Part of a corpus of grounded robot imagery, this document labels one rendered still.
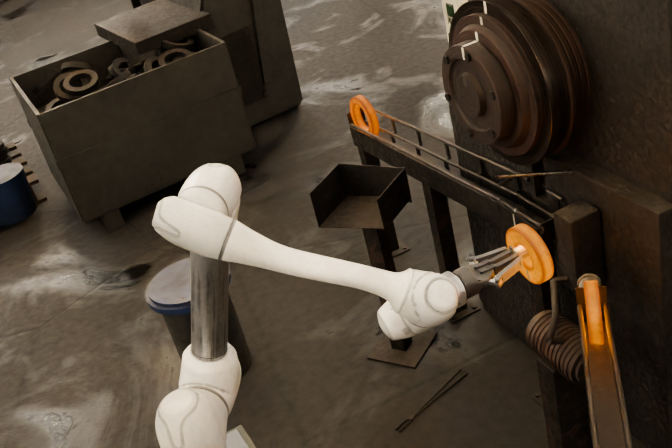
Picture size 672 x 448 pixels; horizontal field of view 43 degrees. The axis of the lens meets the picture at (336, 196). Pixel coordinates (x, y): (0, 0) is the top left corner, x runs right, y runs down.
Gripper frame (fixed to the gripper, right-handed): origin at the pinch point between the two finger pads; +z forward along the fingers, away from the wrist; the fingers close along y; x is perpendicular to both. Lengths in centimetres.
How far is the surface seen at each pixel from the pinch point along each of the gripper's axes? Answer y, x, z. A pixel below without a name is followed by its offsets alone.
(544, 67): -14.3, 35.8, 22.3
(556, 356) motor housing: 2.4, -35.0, 0.9
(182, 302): -106, -38, -77
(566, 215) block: -10.5, -5.3, 19.2
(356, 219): -83, -24, -14
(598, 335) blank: 22.0, -14.3, 1.2
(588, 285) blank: 14.5, -6.3, 5.7
